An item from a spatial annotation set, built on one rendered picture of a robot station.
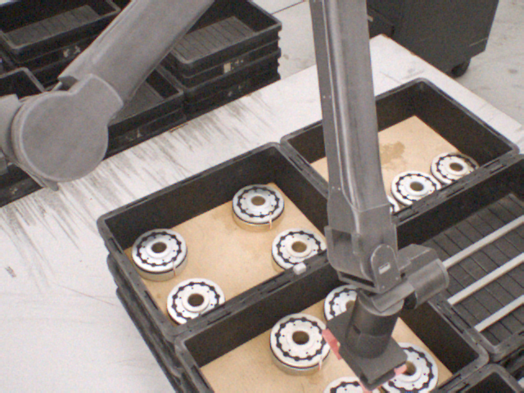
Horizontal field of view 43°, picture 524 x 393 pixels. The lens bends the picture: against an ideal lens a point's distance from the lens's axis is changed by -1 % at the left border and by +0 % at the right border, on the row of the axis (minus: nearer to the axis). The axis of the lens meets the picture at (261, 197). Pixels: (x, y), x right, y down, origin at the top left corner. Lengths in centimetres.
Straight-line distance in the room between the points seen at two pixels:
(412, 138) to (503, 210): 27
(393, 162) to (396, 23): 119
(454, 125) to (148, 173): 72
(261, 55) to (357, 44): 161
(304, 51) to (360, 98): 250
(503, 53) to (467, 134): 196
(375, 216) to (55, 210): 98
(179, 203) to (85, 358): 35
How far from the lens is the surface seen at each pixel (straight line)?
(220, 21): 257
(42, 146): 60
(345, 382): 112
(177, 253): 127
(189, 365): 105
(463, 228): 140
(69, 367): 136
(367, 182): 79
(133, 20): 65
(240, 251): 130
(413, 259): 86
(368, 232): 79
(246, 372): 116
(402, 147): 154
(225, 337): 114
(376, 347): 89
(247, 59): 233
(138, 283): 115
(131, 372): 133
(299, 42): 334
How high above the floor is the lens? 184
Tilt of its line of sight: 46 degrees down
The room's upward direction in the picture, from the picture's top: straight up
